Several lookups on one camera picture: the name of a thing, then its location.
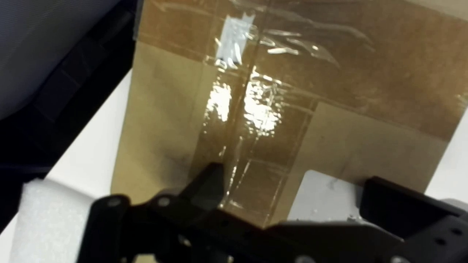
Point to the brown cardboard box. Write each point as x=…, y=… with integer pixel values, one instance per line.
x=274, y=90

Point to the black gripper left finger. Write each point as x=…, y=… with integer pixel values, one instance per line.
x=171, y=229

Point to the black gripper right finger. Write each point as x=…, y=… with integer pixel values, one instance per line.
x=428, y=230

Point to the white foam sheet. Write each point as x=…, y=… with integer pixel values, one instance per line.
x=51, y=221

